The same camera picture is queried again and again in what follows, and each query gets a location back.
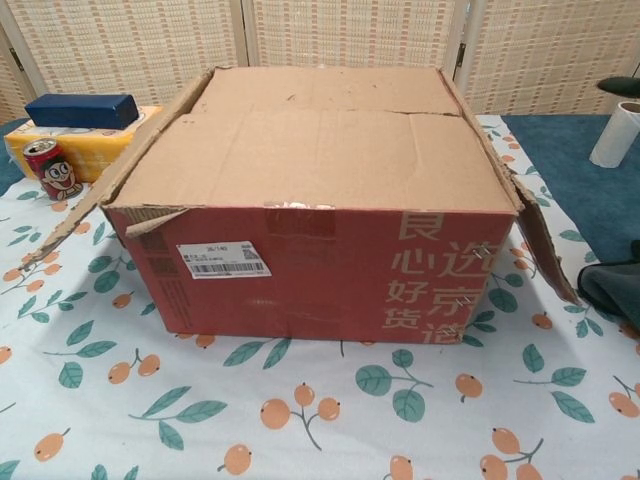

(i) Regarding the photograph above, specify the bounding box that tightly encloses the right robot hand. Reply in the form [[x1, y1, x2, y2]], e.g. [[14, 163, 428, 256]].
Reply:
[[601, 75, 640, 95]]

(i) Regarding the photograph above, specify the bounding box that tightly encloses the red cardboard shipping box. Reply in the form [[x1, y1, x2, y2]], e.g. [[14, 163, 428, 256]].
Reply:
[[18, 64, 581, 346]]

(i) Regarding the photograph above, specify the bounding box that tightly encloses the dark blue rectangular box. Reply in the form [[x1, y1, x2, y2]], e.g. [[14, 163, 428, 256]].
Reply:
[[24, 93, 140, 130]]

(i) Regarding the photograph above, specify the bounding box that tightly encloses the white cardboard tube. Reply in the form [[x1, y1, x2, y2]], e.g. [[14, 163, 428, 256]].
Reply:
[[588, 100, 640, 167]]

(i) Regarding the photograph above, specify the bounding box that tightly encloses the grey and yellow cloth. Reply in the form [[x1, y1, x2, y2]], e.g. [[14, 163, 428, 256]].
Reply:
[[578, 239, 640, 326]]

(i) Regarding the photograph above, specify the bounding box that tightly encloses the woven bamboo folding screen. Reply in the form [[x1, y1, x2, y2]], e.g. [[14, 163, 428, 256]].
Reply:
[[0, 0, 640, 126]]

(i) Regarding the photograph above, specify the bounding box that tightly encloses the yellow tissue pack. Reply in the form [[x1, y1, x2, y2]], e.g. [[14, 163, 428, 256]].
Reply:
[[3, 105, 164, 184]]

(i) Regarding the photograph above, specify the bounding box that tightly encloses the red cartoon drink can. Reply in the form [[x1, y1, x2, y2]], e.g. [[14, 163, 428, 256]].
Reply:
[[23, 138, 85, 202]]

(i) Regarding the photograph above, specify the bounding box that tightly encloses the floral fruit print tablecloth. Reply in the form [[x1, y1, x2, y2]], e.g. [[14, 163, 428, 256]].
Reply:
[[0, 112, 640, 480]]

